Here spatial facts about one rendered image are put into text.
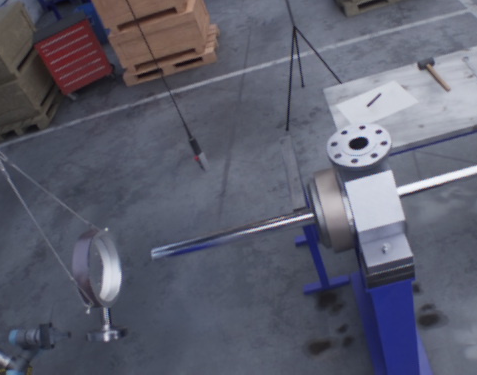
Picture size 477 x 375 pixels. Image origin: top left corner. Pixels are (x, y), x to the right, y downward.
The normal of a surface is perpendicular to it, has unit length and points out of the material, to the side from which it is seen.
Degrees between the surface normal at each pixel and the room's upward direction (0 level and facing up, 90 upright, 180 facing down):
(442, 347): 0
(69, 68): 90
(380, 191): 45
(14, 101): 90
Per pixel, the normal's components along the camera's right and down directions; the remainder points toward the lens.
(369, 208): -0.17, -0.07
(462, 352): -0.30, -0.73
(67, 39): 0.35, 0.52
